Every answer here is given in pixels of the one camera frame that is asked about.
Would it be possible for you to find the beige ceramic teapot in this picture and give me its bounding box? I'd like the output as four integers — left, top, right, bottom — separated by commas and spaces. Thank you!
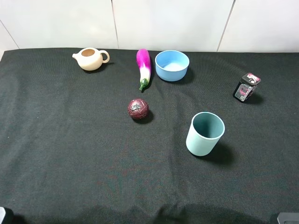
72, 48, 110, 71

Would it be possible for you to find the purple toy eggplant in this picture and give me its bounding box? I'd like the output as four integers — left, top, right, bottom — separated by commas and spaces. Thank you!
136, 49, 151, 91

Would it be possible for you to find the blue bowl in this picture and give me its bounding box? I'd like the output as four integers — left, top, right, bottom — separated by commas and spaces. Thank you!
155, 50, 190, 82

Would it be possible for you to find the black tablecloth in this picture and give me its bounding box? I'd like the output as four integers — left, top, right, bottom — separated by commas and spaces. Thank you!
0, 48, 299, 224

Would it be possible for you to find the teal cup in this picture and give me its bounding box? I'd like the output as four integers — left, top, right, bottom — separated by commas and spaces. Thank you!
186, 112, 225, 156

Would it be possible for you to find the dark red ball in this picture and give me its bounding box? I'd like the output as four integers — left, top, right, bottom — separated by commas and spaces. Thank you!
127, 98, 149, 120

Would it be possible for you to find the black gum box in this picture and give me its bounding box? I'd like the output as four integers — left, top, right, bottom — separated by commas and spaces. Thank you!
233, 73, 261, 102

